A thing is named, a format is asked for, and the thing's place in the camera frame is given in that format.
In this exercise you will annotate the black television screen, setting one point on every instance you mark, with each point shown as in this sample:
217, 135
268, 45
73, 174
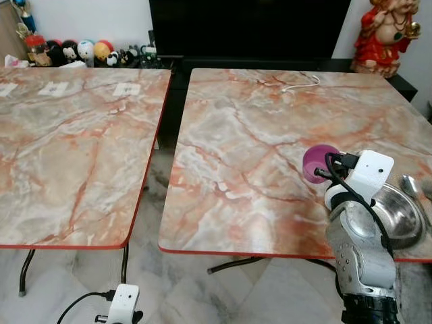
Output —
250, 27

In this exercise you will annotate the stainless steel spoon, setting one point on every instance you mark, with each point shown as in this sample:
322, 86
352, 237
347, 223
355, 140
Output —
409, 185

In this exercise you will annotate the red and gold statue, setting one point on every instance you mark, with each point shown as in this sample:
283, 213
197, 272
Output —
381, 40

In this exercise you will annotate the black metal table leg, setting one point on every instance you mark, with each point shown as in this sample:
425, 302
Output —
233, 264
24, 273
125, 263

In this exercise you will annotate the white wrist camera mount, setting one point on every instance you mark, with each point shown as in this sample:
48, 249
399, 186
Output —
125, 300
372, 170

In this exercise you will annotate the white paper label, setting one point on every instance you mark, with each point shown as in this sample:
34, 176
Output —
126, 89

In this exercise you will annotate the black white mouse figurine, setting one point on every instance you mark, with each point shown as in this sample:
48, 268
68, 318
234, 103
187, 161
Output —
71, 52

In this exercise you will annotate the white blue round figurine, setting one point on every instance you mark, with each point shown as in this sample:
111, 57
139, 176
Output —
86, 50

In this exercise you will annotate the small panda figurine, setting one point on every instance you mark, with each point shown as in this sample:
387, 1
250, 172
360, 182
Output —
113, 59

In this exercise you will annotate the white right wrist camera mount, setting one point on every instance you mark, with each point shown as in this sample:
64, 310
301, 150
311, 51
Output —
372, 170

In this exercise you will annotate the red lidded glass jar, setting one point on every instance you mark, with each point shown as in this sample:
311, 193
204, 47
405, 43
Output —
37, 50

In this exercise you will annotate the purple plastic cup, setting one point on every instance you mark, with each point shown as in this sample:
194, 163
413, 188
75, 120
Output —
314, 158

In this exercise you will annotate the orange red round figurine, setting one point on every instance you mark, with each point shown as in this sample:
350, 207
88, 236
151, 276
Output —
103, 50

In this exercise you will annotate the stainless steel bowl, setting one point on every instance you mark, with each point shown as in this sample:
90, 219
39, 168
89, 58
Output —
398, 216

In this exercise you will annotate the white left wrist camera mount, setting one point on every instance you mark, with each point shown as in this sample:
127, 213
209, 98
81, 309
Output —
125, 300

